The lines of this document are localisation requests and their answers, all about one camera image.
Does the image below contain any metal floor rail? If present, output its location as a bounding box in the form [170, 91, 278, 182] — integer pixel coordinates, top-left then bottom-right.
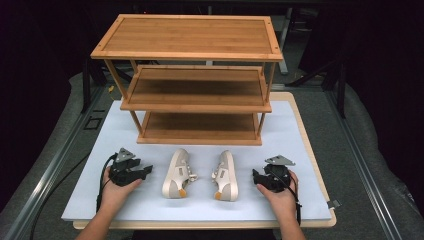
[3, 86, 108, 240]
[324, 89, 404, 240]

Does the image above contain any white sneaker with orange heel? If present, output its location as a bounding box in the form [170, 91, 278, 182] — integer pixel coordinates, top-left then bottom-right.
[211, 149, 240, 202]
[161, 148, 198, 200]

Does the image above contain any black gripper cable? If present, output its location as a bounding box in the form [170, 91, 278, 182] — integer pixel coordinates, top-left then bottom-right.
[276, 171, 303, 226]
[95, 153, 119, 214]

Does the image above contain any white foam mat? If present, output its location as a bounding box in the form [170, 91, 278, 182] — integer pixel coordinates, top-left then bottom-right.
[61, 99, 333, 222]

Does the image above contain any black floor cable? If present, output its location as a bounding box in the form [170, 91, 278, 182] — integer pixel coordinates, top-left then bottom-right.
[29, 151, 92, 240]

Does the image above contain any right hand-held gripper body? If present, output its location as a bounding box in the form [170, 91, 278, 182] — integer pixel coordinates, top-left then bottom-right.
[264, 154, 296, 193]

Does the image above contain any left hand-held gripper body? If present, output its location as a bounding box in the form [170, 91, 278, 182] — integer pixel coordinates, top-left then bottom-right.
[108, 147, 137, 187]

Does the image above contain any wooden three-tier shoe rack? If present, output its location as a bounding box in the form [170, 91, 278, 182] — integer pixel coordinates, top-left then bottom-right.
[90, 13, 284, 147]

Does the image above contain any person's left hand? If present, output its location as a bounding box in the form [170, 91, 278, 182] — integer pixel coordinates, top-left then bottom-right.
[99, 166, 143, 214]

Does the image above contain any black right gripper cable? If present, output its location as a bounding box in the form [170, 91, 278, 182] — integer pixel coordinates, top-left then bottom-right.
[276, 171, 303, 226]

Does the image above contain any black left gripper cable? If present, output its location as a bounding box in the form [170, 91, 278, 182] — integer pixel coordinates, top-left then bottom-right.
[95, 153, 119, 214]

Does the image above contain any grey metal stand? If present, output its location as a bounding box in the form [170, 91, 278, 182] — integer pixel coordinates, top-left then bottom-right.
[277, 8, 292, 75]

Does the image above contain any person's right hand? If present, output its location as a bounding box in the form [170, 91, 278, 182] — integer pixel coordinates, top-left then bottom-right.
[256, 170, 299, 218]

